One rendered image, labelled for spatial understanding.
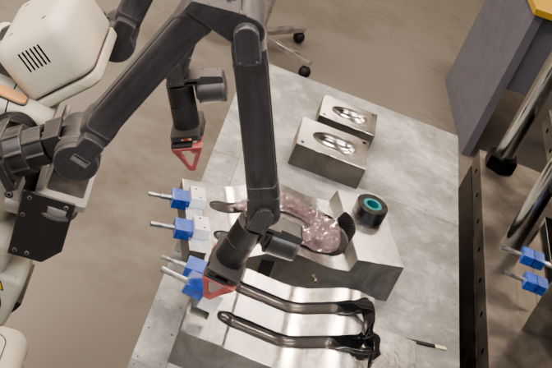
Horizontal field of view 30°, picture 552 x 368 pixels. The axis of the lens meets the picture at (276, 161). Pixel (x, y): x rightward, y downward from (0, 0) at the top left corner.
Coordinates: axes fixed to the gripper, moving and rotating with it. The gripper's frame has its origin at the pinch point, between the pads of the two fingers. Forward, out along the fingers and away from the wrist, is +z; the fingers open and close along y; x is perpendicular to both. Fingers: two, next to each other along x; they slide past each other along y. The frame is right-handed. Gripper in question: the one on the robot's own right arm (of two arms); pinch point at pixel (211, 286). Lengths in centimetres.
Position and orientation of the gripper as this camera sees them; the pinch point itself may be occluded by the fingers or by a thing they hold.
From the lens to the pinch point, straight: 202.2
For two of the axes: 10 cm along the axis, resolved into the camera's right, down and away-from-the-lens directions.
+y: 1.9, -5.9, 7.8
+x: -8.9, -4.5, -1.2
